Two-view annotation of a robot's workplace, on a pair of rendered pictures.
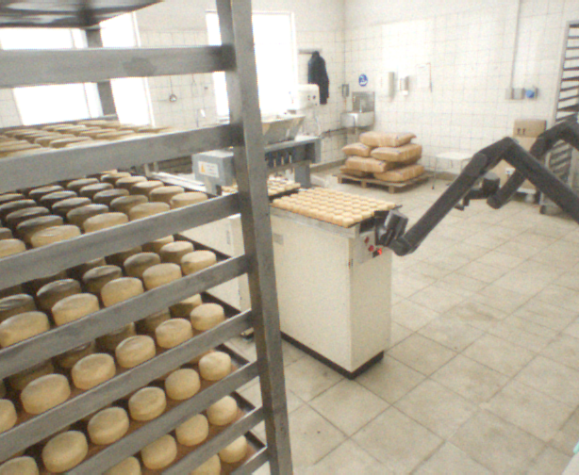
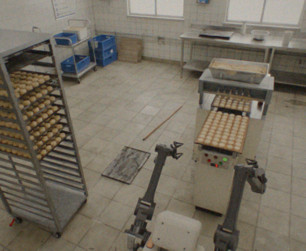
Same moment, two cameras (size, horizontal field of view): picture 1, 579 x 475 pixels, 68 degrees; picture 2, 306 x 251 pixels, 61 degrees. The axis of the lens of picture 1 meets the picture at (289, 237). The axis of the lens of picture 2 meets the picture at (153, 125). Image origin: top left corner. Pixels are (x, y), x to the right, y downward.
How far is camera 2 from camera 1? 1.97 m
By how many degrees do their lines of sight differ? 57
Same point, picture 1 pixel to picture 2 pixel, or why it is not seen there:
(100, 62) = not seen: outside the picture
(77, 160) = not seen: outside the picture
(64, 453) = (4, 132)
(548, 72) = not seen: outside the picture
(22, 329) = not seen: outside the picture
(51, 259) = not seen: outside the picture
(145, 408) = (15, 135)
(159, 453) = (19, 144)
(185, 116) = not seen: outside the picture
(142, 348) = (13, 125)
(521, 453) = not seen: outside the picture
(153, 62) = not seen: outside the picture
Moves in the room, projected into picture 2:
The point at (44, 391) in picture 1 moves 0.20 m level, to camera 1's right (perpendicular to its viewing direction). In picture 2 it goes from (1, 122) to (2, 136)
